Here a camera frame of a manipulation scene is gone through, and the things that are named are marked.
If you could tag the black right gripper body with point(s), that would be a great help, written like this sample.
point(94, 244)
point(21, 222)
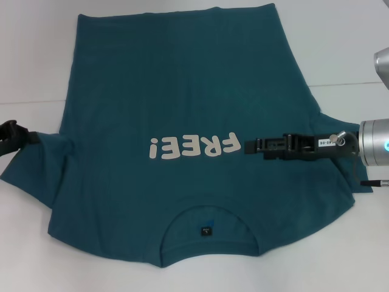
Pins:
point(307, 147)

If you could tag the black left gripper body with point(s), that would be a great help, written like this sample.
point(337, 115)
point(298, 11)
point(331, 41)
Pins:
point(9, 137)

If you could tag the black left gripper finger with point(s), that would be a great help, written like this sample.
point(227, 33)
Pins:
point(30, 137)

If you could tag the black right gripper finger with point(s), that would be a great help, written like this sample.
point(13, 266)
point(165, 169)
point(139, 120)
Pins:
point(252, 146)
point(275, 155)

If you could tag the teal t-shirt with FREE print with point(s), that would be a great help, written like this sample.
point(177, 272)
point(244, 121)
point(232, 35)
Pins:
point(182, 91)

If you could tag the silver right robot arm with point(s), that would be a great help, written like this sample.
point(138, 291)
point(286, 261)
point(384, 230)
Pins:
point(373, 143)

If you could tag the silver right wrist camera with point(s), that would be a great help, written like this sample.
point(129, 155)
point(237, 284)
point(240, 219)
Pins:
point(382, 68)

